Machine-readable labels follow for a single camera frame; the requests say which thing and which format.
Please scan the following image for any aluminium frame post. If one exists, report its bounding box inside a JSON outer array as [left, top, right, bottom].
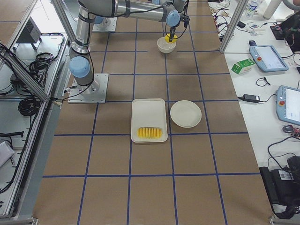
[[219, 0, 248, 53]]

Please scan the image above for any cream round plate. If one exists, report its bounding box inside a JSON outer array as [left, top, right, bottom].
[[170, 100, 202, 128]]

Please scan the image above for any black power adapter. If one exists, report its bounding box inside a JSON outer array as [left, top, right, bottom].
[[243, 94, 260, 103]]

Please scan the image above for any sliced yellow fruit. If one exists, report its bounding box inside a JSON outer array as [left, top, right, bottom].
[[137, 127, 163, 139]]

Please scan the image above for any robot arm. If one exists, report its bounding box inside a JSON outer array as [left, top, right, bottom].
[[69, 0, 189, 97]]

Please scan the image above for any white bowl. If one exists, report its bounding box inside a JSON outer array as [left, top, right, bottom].
[[157, 37, 176, 53]]

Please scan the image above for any blue teach pendant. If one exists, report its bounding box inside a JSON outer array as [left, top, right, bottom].
[[249, 45, 289, 72], [276, 85, 300, 126]]

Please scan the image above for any green white carton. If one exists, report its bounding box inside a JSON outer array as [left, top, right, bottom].
[[231, 58, 255, 75]]

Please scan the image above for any cream rectangular tray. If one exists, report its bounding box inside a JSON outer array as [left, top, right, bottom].
[[131, 98, 168, 143]]

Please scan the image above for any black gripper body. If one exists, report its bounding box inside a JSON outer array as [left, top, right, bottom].
[[170, 27, 176, 38]]

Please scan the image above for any yellow lemon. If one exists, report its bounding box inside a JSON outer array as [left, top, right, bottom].
[[165, 34, 177, 44]]

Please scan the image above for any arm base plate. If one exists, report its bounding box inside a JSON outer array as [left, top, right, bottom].
[[67, 74, 109, 104], [92, 16, 117, 32]]

